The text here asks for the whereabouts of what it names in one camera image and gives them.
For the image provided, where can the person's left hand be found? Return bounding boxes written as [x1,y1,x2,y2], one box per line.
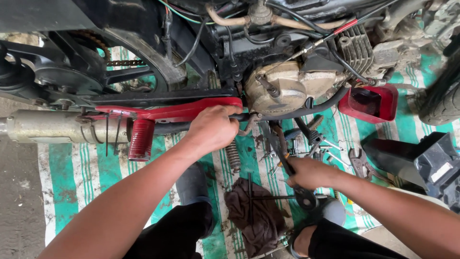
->
[185,105,242,154]

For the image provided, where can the person's right hand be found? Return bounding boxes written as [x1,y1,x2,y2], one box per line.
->
[286,157,340,191]

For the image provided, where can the black ring wrench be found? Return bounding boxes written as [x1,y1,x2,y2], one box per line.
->
[269,120,319,211]

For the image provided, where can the rusty brake pedal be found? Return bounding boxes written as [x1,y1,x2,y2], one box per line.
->
[237,113,263,137]

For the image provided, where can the rusty coil spring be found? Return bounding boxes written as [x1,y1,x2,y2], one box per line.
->
[225,141,242,174]

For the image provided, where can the silver spanner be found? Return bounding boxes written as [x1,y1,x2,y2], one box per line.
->
[319,138,344,152]
[325,151,353,168]

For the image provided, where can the grey right sandal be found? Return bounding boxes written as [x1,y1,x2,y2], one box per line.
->
[287,196,347,259]

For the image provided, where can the dirty motorcycle engine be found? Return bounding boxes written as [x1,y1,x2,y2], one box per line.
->
[244,22,426,117]

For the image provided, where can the brown rag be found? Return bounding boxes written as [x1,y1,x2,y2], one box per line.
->
[224,177,289,258]

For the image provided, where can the rusty locking pliers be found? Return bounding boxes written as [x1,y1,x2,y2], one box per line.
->
[348,147,397,186]

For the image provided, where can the grey left shoe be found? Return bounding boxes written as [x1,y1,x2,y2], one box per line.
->
[175,162,213,206]

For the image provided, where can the person's right leg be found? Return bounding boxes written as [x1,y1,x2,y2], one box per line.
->
[293,218,410,259]

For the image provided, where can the person's leg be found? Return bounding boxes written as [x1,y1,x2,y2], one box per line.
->
[293,218,410,259]
[122,201,216,259]

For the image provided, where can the red ribbed footpeg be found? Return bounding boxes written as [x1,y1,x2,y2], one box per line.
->
[128,119,156,162]

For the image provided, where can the red plastic drain tray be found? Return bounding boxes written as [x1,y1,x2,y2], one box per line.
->
[338,83,399,124]

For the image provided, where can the person's left leg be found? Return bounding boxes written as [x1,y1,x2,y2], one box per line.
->
[122,201,216,259]

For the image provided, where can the black plastic body panel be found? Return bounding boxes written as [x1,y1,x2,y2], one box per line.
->
[413,132,460,214]

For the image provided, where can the black front tyre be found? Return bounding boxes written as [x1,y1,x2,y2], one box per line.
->
[417,47,460,126]

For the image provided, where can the black rear wheel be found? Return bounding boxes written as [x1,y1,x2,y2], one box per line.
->
[0,29,188,108]

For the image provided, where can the green white striped mat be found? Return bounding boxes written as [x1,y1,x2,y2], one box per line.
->
[38,46,460,259]

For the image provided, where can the silver exhaust muffler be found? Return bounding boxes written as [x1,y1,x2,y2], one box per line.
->
[0,109,133,145]

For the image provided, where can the orange handled screwdriver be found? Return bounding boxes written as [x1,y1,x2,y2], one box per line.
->
[270,153,290,177]

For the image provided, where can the blue handled wire brush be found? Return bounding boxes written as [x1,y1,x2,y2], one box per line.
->
[284,115,324,141]

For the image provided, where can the black T-handle wrench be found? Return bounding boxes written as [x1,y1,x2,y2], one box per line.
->
[247,173,297,226]

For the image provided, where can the red footrest bracket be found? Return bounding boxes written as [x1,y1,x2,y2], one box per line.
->
[94,96,244,125]

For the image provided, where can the black motorcycle frame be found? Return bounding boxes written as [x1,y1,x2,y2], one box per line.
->
[0,0,460,108]

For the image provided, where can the tan fuel hose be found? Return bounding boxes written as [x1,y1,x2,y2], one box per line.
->
[206,3,357,31]

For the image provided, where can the green wire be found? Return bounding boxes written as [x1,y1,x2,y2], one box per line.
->
[157,0,217,26]

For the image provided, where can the rusty drive chain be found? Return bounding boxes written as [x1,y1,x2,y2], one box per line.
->
[70,30,146,67]

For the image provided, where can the red black control cable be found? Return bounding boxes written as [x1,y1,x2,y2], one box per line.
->
[268,0,400,73]

